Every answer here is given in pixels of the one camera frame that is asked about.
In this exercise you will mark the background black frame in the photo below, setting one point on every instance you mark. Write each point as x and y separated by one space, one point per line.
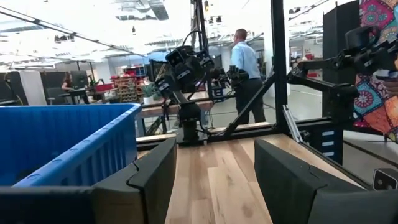
201 18

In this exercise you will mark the black aluminium table frame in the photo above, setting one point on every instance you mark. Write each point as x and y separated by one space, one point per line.
279 62

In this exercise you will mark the person's hand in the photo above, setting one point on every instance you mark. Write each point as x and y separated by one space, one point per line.
392 87

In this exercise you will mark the parts shelf with bins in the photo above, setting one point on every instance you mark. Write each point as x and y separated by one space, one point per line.
126 88

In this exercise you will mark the colourful patterned cloth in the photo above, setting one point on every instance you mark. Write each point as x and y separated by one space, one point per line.
373 105

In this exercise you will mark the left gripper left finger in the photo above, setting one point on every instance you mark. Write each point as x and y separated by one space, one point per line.
146 186

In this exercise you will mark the potted plant white pot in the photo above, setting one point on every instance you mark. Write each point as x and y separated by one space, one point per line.
148 99

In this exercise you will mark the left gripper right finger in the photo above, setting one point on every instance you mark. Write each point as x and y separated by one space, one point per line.
289 186

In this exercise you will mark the black upright panel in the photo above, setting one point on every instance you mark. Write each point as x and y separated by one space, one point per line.
335 37

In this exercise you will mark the blue plastic bin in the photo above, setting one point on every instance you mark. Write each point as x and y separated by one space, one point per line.
62 137

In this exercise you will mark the black control box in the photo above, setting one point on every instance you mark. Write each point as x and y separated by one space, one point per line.
317 143

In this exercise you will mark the black box camera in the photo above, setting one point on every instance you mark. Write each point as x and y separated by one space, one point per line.
384 180

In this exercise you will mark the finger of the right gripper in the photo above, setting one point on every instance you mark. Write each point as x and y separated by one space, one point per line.
163 85
184 75

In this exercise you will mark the background wooden workbench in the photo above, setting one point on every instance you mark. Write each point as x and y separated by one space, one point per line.
155 109

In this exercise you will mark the person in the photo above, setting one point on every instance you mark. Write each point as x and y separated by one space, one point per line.
66 83
245 59

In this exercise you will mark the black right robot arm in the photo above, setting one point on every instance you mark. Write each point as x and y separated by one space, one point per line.
189 113

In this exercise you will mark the red crate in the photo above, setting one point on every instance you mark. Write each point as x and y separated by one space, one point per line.
104 87

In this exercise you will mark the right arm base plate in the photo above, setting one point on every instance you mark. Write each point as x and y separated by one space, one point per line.
192 142

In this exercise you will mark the white panel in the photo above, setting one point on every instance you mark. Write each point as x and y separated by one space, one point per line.
32 87

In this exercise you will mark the background black robot arm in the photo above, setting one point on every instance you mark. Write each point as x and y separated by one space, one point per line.
236 74

